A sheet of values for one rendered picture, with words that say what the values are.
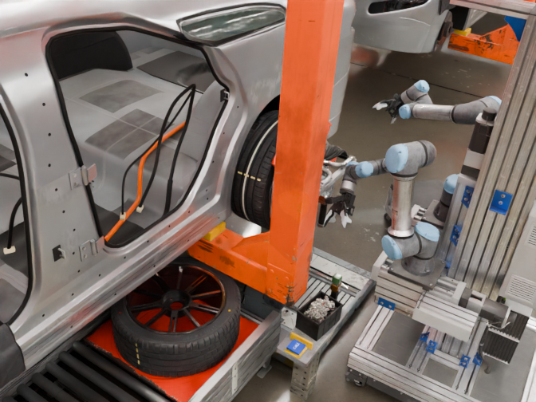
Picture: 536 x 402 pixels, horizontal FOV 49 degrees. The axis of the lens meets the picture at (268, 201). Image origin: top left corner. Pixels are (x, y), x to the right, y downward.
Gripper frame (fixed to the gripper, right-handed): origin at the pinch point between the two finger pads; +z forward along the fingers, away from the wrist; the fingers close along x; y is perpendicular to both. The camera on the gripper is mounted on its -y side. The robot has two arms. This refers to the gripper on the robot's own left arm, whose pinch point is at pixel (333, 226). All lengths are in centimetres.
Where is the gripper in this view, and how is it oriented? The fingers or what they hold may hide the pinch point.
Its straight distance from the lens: 295.0
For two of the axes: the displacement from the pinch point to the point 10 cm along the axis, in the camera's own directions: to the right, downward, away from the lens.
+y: 7.6, 3.8, 5.3
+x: -5.8, 0.1, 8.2
